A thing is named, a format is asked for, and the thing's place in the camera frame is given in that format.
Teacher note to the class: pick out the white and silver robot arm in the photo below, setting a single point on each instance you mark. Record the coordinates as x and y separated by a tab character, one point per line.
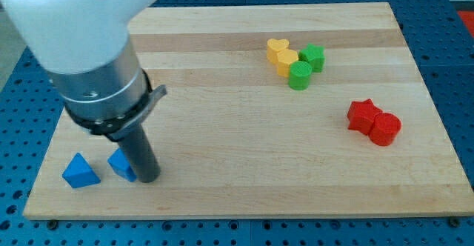
86	49

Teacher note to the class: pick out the green circle block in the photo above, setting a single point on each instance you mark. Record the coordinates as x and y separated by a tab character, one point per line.
300	74

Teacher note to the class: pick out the yellow heart block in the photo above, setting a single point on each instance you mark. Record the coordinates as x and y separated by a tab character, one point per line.
274	47

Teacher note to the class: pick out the red circle block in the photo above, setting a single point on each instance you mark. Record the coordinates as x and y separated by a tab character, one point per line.
386	127

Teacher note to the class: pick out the yellow hexagon block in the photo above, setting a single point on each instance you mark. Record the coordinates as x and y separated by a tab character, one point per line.
284	60

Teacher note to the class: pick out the wooden board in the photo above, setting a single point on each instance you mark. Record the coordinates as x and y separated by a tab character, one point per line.
234	141

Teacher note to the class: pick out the green star block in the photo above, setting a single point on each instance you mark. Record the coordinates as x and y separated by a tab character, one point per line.
314	56

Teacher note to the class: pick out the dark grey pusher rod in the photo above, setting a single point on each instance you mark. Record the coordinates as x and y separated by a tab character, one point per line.
137	149

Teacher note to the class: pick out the red star block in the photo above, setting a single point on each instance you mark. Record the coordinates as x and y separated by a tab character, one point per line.
361	116

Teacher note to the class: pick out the blue cube block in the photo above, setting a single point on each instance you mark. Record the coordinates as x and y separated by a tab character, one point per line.
121	166

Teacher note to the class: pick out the blue triangle block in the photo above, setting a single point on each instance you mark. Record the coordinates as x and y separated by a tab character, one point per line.
79	173

